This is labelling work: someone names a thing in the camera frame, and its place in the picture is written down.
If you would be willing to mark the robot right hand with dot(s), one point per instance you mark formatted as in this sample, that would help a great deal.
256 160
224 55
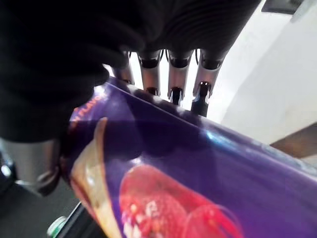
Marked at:
99 37

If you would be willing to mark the purple chips can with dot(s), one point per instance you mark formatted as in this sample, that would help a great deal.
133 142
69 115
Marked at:
198 173

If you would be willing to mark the gray metal shelf unit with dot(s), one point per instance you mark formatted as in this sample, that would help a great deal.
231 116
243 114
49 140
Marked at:
24 218

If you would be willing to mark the beige cart table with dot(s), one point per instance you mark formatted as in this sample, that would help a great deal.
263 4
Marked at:
272 74

